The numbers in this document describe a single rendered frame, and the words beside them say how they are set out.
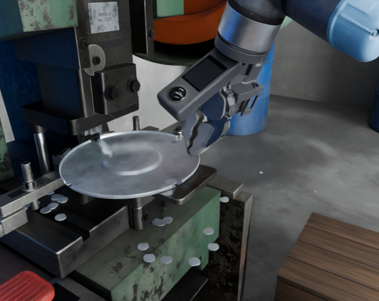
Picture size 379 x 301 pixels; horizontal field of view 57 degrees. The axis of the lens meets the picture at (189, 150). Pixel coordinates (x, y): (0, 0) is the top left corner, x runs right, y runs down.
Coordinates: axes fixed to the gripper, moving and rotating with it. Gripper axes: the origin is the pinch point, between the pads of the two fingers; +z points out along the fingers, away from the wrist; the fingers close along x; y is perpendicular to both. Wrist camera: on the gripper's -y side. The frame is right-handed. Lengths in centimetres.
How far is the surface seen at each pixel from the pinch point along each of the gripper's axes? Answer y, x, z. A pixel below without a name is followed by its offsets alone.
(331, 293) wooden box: 40, -35, 41
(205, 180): 5.8, -2.0, 8.7
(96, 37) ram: -2.4, 26.5, -6.1
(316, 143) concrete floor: 211, 31, 111
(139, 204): -2.5, 4.7, 18.9
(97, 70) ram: -3.9, 22.8, -1.8
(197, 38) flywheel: 32.0, 32.0, 1.0
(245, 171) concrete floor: 134, 40, 114
